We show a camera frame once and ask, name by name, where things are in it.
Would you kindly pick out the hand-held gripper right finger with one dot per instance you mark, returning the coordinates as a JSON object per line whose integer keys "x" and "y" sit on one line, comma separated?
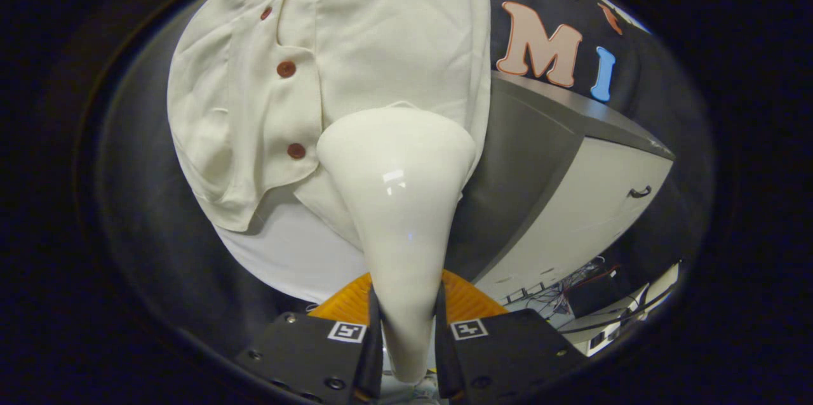
{"x": 446, "y": 360}

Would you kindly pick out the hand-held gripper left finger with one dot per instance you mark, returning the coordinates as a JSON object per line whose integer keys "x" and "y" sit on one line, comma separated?
{"x": 375, "y": 360}

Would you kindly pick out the white garment steamer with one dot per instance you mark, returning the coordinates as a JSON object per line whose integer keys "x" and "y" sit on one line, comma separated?
{"x": 397, "y": 202}

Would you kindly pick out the cream button-up shirt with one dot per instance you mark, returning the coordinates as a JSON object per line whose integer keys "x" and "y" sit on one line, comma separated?
{"x": 381, "y": 37}

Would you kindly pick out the white inner cloth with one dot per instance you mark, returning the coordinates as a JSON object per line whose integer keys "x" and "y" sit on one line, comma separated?
{"x": 286, "y": 259}

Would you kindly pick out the grey and white cabinet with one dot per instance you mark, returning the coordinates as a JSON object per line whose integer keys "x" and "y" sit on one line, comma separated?
{"x": 571, "y": 202}

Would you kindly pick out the white cylindrical device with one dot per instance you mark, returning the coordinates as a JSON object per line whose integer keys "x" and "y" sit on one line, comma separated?
{"x": 664, "y": 281}

